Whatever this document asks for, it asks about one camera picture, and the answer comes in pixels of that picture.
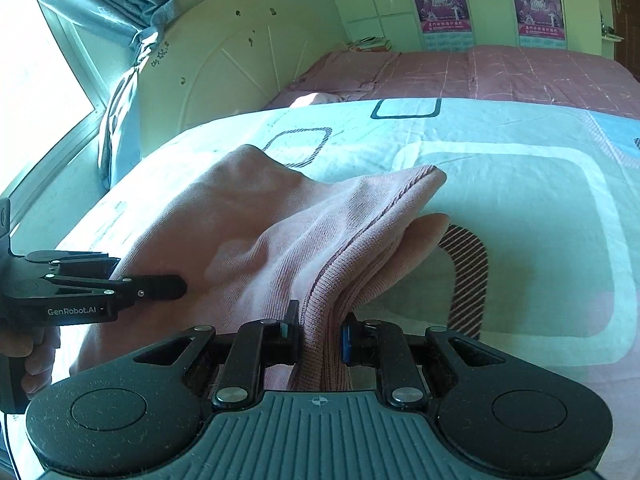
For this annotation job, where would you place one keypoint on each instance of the stack of books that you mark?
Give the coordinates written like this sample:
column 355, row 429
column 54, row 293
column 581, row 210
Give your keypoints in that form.
column 370, row 44

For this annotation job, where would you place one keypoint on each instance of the lower right pink poster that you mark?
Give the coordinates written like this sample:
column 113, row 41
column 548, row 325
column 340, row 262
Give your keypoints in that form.
column 540, row 19

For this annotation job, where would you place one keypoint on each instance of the pink poster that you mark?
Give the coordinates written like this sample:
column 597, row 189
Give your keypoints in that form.
column 443, row 16
column 540, row 19

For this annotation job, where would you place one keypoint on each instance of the lower left pink poster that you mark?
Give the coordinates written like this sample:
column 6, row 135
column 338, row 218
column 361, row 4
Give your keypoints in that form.
column 443, row 16

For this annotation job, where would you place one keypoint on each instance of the pink sweatshirt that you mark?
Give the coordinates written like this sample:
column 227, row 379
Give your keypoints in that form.
column 250, row 235

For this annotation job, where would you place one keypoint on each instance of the blue-grey curtain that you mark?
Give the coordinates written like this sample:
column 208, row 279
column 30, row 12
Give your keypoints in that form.
column 120, row 36

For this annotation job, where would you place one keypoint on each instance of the patterned light blue bedsheet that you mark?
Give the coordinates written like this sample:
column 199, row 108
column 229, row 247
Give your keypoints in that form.
column 523, row 322

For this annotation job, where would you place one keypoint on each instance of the person's left hand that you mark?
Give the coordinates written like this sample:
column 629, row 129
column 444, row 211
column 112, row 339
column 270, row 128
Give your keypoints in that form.
column 39, row 358

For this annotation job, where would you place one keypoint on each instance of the dark wooden door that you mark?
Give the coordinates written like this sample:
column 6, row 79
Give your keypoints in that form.
column 626, row 25

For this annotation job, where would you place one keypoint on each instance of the cream wardrobe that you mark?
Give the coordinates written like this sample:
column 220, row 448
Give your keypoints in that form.
column 493, row 22

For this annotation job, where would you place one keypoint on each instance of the cream round headboard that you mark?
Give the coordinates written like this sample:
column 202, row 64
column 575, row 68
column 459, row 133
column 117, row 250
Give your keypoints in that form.
column 224, row 58

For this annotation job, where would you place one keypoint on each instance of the corner wall shelves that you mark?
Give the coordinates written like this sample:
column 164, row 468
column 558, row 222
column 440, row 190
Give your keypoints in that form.
column 610, row 38

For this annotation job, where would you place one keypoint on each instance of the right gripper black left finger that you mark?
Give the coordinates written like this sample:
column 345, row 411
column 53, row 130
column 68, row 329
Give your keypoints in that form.
column 257, row 345

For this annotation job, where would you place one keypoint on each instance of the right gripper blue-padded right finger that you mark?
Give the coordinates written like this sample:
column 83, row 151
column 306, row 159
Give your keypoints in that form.
column 383, row 346

